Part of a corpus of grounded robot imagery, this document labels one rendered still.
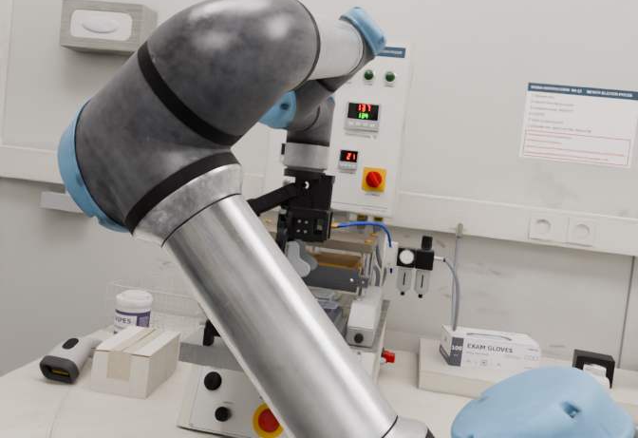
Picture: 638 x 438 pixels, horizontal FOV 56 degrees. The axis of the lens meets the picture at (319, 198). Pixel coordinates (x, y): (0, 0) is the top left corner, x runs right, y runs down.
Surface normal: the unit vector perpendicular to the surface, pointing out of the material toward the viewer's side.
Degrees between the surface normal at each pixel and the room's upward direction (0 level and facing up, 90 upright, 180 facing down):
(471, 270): 90
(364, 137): 90
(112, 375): 90
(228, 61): 87
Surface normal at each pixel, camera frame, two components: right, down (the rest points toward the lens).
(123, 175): -0.41, 0.15
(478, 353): -0.01, 0.05
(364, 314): -0.03, -0.73
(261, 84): 0.74, 0.33
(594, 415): 0.40, -0.46
